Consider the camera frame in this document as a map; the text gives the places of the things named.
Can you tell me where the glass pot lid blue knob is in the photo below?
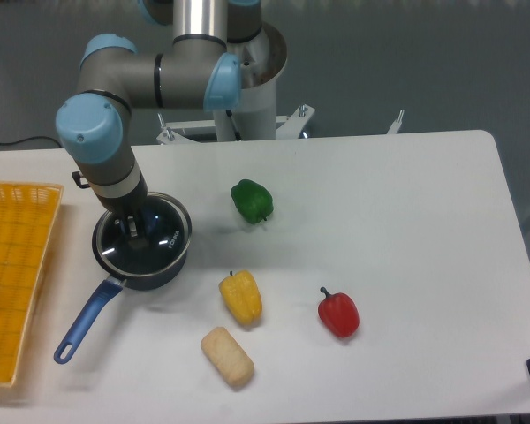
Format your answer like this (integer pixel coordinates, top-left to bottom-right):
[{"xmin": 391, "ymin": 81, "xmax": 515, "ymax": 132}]
[{"xmin": 92, "ymin": 193, "xmax": 192, "ymax": 279}]

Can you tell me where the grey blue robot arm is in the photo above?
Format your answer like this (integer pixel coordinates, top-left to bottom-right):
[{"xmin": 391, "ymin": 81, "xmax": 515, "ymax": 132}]
[{"xmin": 56, "ymin": 1, "xmax": 261, "ymax": 237}]

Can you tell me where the black cable on floor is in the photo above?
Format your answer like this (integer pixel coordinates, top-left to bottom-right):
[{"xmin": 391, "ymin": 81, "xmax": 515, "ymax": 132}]
[{"xmin": 0, "ymin": 135, "xmax": 63, "ymax": 148}]

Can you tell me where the white metal base frame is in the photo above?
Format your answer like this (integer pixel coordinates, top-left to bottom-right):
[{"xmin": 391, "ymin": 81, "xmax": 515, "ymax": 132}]
[{"xmin": 155, "ymin": 103, "xmax": 406, "ymax": 146}]

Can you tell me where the red bell pepper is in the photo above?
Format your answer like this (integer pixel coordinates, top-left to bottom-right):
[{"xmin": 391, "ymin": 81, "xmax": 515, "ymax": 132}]
[{"xmin": 318, "ymin": 287, "xmax": 360, "ymax": 338}]

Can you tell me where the yellow woven basket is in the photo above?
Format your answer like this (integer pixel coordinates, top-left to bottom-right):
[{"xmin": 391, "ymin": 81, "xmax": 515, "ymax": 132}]
[{"xmin": 0, "ymin": 181, "xmax": 64, "ymax": 387}]

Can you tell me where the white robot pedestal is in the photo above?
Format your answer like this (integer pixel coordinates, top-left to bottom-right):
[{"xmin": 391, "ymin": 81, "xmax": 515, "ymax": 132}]
[{"xmin": 213, "ymin": 22, "xmax": 288, "ymax": 141}]

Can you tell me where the dark pot with blue handle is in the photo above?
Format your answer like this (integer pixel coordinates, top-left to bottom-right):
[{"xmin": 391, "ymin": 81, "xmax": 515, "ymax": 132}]
[{"xmin": 53, "ymin": 211, "xmax": 189, "ymax": 365}]

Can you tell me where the yellow bell pepper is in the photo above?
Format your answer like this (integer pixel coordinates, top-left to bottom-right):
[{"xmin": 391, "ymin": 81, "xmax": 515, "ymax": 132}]
[{"xmin": 219, "ymin": 269, "xmax": 262, "ymax": 326}]

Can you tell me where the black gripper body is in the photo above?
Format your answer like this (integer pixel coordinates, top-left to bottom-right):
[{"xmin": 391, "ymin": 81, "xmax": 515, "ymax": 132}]
[{"xmin": 72, "ymin": 171, "xmax": 148, "ymax": 217}]

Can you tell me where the beige bread loaf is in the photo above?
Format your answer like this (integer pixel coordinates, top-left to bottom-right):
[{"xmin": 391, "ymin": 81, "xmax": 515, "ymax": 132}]
[{"xmin": 201, "ymin": 327, "xmax": 254, "ymax": 388}]

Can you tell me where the green bell pepper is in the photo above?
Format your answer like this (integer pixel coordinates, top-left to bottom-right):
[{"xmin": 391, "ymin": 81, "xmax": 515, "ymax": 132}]
[{"xmin": 231, "ymin": 179, "xmax": 274, "ymax": 224}]

